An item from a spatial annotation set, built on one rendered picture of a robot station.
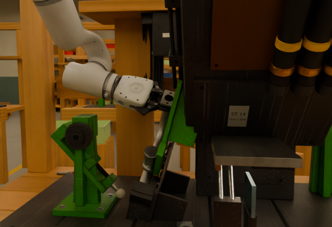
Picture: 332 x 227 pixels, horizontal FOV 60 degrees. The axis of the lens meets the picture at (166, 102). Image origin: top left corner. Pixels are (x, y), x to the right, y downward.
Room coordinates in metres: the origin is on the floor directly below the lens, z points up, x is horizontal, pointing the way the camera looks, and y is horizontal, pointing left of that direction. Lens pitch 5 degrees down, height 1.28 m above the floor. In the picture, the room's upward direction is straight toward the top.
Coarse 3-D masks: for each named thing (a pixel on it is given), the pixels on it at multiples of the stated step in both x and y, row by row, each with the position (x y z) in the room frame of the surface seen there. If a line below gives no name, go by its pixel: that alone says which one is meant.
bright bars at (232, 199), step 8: (232, 168) 0.68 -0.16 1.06; (232, 176) 0.66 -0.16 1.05; (232, 184) 0.65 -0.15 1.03; (232, 192) 0.63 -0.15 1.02; (216, 200) 0.61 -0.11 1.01; (224, 200) 0.61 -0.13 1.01; (232, 200) 0.61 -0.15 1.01; (240, 200) 0.61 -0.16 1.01; (216, 208) 0.61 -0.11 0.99; (224, 208) 0.61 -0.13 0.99; (232, 208) 0.60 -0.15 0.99; (240, 208) 0.60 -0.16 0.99; (216, 216) 0.61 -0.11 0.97; (224, 216) 0.61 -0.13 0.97; (232, 216) 0.60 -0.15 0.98; (240, 216) 0.60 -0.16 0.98; (216, 224) 0.61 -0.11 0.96; (224, 224) 0.61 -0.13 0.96; (232, 224) 0.60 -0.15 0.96; (240, 224) 0.60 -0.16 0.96
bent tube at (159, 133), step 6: (168, 90) 0.86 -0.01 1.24; (168, 96) 0.85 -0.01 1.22; (162, 102) 0.82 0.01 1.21; (168, 102) 0.82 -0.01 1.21; (162, 114) 0.88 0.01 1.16; (168, 114) 0.87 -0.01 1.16; (162, 120) 0.89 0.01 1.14; (162, 126) 0.89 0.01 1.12; (162, 132) 0.89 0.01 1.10; (156, 138) 0.89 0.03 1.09; (162, 138) 0.89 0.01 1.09; (156, 144) 0.87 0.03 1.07; (144, 174) 0.79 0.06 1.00; (150, 174) 0.79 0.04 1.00; (144, 180) 0.77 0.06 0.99; (150, 180) 0.79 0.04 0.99
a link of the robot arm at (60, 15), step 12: (48, 0) 0.70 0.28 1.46; (60, 0) 0.71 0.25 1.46; (72, 0) 0.75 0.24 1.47; (48, 12) 0.71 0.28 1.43; (60, 12) 0.72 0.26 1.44; (72, 12) 0.74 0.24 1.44; (48, 24) 0.73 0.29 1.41; (60, 24) 0.73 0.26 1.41; (72, 24) 0.75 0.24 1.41; (60, 36) 0.75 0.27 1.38; (72, 36) 0.76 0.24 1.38; (84, 36) 0.79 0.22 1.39; (96, 36) 0.85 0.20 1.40; (72, 48) 0.78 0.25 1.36; (84, 48) 0.90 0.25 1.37; (96, 48) 0.89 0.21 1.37; (96, 60) 0.90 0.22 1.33; (108, 60) 0.92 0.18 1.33
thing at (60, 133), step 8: (64, 128) 0.79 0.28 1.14; (56, 136) 0.79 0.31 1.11; (64, 136) 0.79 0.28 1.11; (64, 144) 0.79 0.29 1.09; (72, 152) 0.79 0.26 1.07; (88, 160) 0.79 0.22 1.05; (96, 160) 0.79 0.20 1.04; (88, 168) 0.79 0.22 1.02; (88, 176) 0.78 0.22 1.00; (96, 176) 0.79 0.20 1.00; (104, 176) 0.83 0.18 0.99; (112, 176) 0.80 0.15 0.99; (96, 184) 0.78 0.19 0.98; (104, 184) 0.79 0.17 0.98
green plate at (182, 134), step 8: (176, 88) 0.72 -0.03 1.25; (176, 96) 0.72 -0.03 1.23; (176, 104) 0.72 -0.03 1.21; (176, 112) 0.73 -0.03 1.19; (168, 120) 0.72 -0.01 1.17; (176, 120) 0.73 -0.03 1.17; (184, 120) 0.73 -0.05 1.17; (168, 128) 0.72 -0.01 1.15; (176, 128) 0.73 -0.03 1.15; (184, 128) 0.73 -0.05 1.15; (192, 128) 0.73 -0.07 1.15; (168, 136) 0.74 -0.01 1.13; (176, 136) 0.73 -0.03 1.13; (184, 136) 0.73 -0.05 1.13; (192, 136) 0.73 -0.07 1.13; (184, 144) 0.73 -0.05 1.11; (192, 144) 0.73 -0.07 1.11
